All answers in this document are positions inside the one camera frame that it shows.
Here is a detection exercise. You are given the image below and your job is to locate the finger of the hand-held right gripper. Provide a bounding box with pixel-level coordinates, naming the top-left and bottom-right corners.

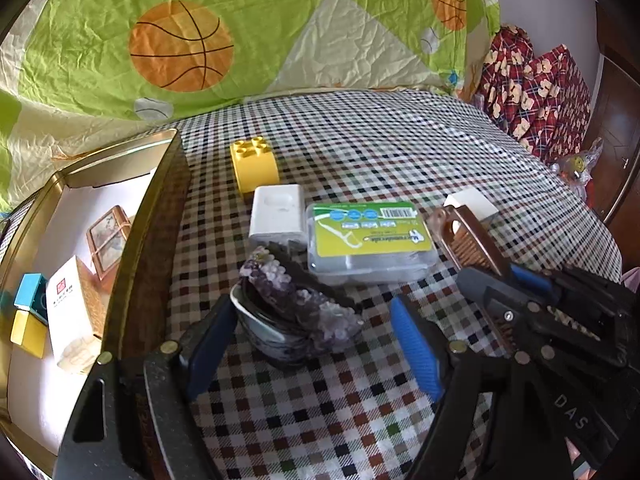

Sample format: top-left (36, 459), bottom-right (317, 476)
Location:
top-left (509, 264), bottom-right (622, 307)
top-left (459, 266), bottom-right (552, 334)

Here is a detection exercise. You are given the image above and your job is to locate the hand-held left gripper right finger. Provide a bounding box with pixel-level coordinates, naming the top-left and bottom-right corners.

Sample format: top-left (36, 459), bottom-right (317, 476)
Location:
top-left (390, 294), bottom-right (533, 480)

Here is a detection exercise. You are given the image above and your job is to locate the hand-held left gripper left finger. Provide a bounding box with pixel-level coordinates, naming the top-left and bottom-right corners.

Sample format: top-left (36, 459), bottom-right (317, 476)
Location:
top-left (59, 292), bottom-right (238, 480)

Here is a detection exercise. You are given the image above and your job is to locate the brown comb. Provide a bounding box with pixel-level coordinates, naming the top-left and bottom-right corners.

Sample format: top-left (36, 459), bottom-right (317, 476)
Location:
top-left (429, 205), bottom-right (518, 356)

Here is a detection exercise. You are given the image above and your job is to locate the purple crystal cluster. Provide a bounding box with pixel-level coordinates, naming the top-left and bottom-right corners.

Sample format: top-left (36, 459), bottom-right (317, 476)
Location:
top-left (230, 245), bottom-right (365, 372)

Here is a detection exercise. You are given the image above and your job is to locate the white toy block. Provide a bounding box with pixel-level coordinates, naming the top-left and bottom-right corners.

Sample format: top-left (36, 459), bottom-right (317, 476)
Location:
top-left (442, 187), bottom-right (499, 223)

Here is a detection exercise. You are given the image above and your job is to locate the clear floss pick box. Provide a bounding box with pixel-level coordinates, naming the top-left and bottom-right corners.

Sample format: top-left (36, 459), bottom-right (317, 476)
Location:
top-left (305, 201), bottom-right (436, 286)

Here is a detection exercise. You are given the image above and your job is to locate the gold tin box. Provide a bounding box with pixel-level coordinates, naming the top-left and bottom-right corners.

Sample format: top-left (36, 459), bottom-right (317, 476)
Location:
top-left (0, 129), bottom-right (193, 476)

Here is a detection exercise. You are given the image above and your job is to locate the white card box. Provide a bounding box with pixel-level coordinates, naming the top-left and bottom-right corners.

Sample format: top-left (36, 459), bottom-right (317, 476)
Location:
top-left (46, 255), bottom-right (108, 375)

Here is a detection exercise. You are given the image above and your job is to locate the rose gold photo frame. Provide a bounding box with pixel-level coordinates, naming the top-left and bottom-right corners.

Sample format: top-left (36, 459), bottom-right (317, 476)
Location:
top-left (86, 205), bottom-right (135, 281)

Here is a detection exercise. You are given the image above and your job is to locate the white phone charger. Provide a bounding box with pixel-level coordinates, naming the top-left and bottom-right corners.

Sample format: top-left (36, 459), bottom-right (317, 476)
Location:
top-left (248, 184), bottom-right (307, 251)

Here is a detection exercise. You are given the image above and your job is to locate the yellow cube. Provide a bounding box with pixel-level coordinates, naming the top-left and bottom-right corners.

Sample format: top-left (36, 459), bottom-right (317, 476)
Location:
top-left (10, 309), bottom-right (48, 359)

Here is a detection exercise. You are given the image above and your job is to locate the blue cube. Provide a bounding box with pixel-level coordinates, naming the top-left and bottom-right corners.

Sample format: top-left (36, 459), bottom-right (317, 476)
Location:
top-left (13, 273), bottom-right (48, 311)

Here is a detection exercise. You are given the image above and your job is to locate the yellow toy brick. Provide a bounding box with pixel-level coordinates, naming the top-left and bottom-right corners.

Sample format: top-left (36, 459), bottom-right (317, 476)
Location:
top-left (230, 136), bottom-right (280, 195)

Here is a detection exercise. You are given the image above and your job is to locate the plastic bag with yellow toy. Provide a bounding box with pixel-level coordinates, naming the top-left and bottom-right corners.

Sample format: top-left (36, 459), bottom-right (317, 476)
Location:
top-left (552, 137), bottom-right (606, 201)

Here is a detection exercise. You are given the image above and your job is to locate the brown wooden door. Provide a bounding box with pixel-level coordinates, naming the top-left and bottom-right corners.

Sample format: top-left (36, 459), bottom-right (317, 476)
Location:
top-left (580, 55), bottom-right (640, 221)

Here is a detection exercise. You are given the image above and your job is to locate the red bear print cloth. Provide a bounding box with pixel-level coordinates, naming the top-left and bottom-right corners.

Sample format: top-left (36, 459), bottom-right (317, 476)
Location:
top-left (472, 24), bottom-right (593, 163)

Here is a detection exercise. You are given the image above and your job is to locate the checked tablecloth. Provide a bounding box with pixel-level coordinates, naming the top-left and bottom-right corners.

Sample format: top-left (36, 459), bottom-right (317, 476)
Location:
top-left (165, 87), bottom-right (623, 480)

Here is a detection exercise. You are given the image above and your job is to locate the green ball print sheet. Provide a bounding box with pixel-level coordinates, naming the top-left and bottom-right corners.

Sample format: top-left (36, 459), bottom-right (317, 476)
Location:
top-left (0, 0), bottom-right (501, 211)

